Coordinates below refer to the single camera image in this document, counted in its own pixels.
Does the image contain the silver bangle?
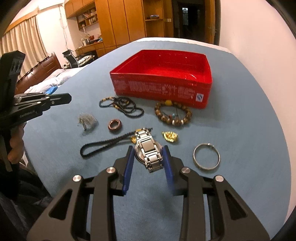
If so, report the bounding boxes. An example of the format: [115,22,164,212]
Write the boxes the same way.
[193,143,221,171]

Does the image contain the silver chain clump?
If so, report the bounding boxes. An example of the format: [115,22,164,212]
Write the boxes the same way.
[77,113,96,131]

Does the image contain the gold ornament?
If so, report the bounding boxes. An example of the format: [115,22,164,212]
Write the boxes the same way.
[161,131,179,144]

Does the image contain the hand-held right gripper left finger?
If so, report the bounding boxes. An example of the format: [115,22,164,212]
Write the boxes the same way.
[28,146,136,241]

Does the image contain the black office chair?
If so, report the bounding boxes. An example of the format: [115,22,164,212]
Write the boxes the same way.
[62,49,80,68]

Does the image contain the beige curtain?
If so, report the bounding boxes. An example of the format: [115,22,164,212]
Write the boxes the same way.
[0,17,50,79]

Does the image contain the black bead necklace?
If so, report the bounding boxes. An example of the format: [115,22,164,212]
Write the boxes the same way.
[99,97,144,117]

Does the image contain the person's left hand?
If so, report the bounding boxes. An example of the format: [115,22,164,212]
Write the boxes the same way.
[8,124,25,163]

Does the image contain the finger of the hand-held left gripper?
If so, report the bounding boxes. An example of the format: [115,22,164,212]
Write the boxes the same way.
[4,102,55,127]
[14,92,72,109]

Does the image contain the wooden door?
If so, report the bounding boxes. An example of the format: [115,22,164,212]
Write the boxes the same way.
[205,0,221,45]

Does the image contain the wooden wall bookshelf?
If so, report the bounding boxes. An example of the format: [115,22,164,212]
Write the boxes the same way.
[65,0,103,31]

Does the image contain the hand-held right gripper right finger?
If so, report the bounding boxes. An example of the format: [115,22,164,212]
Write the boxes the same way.
[162,146,271,241]

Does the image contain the white quilt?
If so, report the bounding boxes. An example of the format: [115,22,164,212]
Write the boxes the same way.
[24,65,89,94]

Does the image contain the brown ring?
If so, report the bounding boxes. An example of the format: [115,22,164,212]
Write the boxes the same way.
[108,119,123,134]

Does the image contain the silver metal watch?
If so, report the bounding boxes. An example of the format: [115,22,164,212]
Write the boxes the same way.
[134,128,165,174]

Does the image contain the wooden wardrobe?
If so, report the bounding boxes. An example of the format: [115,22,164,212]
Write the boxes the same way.
[95,0,174,48]

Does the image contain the red plastic box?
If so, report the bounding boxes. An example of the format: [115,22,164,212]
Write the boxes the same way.
[109,50,213,109]

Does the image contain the wooden bed headboard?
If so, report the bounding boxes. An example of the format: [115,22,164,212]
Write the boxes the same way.
[15,52,63,94]

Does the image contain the person's dark pants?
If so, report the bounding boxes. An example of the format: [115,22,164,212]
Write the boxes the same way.
[0,162,53,241]

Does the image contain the wooden desk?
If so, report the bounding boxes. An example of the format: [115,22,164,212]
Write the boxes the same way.
[76,41,116,58]

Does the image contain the brown wooden bead bracelet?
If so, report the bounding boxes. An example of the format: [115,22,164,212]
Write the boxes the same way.
[154,100,193,127]

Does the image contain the black cord with gold pendant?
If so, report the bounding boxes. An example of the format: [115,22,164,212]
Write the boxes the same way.
[80,127,153,159]

